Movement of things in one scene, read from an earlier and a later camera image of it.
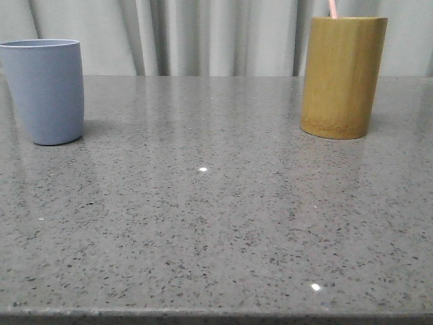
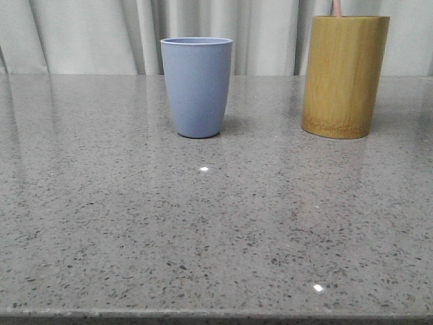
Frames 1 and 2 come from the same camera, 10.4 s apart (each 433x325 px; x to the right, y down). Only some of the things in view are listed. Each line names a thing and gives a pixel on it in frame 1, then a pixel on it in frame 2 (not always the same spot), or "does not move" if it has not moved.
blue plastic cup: [48, 76] to [198, 70]
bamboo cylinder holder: [340, 76] does not move
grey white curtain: [213, 37] does not move
